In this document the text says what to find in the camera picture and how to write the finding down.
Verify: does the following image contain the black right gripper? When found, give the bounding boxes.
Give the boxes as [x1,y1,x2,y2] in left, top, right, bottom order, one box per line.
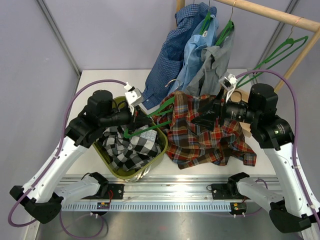
[191,87,260,132]

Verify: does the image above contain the green hanger of plaid shirt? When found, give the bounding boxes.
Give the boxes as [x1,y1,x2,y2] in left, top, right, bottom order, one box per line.
[124,96,175,139]

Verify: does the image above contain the black white checkered shirt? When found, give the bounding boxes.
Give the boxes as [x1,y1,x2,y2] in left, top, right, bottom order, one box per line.
[98,125,162,172]

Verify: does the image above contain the red plaid shirt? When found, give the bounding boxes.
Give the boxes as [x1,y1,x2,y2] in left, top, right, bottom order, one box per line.
[152,91,257,170]

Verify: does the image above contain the green hanger with metal hook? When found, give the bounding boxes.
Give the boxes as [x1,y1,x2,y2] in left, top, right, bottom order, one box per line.
[236,23,309,89]

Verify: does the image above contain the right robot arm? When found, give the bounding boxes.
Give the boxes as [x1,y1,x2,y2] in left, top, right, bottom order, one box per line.
[192,83,320,233]

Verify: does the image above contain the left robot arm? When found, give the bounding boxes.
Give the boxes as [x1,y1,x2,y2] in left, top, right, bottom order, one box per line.
[9,88,143,224]

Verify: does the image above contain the grey shirt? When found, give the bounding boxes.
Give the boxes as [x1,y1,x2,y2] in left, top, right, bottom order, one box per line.
[183,29,235,97]

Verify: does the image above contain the light blue shirt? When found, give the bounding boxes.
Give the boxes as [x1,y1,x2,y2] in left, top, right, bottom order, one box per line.
[167,14,219,95]

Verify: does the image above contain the green hanger of grey shirt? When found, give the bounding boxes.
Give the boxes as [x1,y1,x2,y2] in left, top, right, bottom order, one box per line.
[215,0,237,47]

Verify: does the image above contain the green hanger of blue shirt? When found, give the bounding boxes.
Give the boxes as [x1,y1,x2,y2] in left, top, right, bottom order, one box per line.
[199,0,213,35]

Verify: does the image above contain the dark blue checkered shirt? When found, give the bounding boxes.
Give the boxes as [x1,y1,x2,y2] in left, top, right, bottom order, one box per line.
[142,2,217,110]

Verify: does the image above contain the olive green plastic basket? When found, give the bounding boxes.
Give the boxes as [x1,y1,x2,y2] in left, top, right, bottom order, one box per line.
[93,106,168,182]

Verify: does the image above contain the wooden clothes rack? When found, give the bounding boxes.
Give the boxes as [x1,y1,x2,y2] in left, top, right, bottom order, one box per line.
[176,0,320,137]

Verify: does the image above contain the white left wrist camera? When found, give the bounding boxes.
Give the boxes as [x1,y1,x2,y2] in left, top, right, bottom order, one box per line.
[124,82,144,116]

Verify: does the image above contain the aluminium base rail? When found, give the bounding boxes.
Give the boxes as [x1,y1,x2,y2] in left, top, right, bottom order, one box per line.
[104,174,228,202]

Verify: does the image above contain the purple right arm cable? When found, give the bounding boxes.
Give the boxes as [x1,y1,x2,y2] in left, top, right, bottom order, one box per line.
[207,69,320,225]

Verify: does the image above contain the white slotted cable duct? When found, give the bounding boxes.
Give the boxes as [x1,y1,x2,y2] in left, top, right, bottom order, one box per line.
[62,201,231,212]

